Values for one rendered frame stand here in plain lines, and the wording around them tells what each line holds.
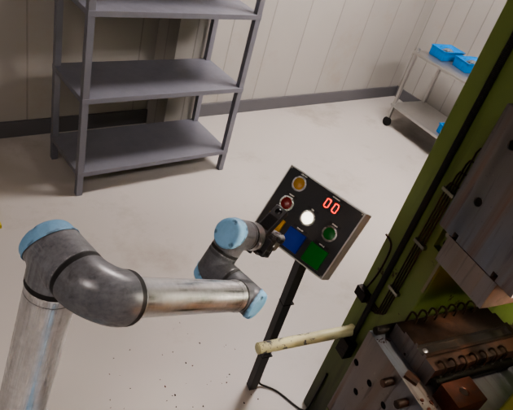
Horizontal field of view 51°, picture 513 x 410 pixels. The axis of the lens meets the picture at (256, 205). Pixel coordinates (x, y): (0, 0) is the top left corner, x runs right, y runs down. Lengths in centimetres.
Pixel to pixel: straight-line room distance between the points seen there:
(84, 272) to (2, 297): 194
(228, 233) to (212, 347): 138
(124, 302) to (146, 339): 174
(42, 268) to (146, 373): 164
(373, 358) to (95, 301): 110
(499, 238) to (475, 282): 15
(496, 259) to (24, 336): 116
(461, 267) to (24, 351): 114
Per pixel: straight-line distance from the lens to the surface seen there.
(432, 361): 180
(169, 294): 118
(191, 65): 393
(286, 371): 285
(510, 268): 152
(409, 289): 200
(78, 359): 271
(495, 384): 200
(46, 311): 118
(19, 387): 135
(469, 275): 161
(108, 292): 105
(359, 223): 187
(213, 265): 155
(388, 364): 184
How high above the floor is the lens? 218
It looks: 35 degrees down
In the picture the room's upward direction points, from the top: 17 degrees clockwise
